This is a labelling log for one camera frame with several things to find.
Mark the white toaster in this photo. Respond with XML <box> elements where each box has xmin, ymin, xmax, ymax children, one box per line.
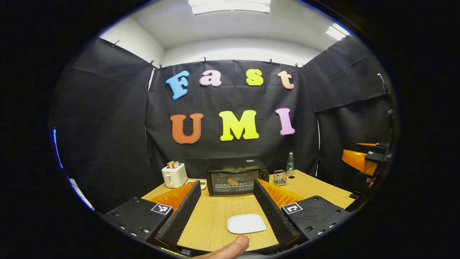
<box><xmin>161</xmin><ymin>163</ymin><xmax>188</xmax><ymax>188</ymax></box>

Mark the black backdrop cloth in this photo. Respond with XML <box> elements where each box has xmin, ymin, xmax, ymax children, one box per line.
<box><xmin>49</xmin><ymin>34</ymin><xmax>396</xmax><ymax>214</ymax></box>

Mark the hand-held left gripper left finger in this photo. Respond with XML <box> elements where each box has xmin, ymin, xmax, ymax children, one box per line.
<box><xmin>99</xmin><ymin>181</ymin><xmax>202</xmax><ymax>249</ymax></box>

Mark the large ceiling light panel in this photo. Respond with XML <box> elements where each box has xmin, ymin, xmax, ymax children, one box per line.
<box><xmin>188</xmin><ymin>0</ymin><xmax>271</xmax><ymax>15</ymax></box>

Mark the small ceiling light panel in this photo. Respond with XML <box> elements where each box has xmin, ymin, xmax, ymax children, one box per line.
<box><xmin>325</xmin><ymin>23</ymin><xmax>350</xmax><ymax>41</ymax></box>

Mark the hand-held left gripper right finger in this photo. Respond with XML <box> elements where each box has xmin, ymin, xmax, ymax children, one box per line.
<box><xmin>253</xmin><ymin>178</ymin><xmax>351</xmax><ymax>247</ymax></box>

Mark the white plate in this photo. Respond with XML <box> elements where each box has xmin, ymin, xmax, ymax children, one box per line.
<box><xmin>227</xmin><ymin>214</ymin><xmax>267</xmax><ymax>235</ymax></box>

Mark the black electric oven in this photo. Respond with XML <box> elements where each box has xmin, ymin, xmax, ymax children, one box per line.
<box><xmin>207</xmin><ymin>166</ymin><xmax>270</xmax><ymax>196</ymax></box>

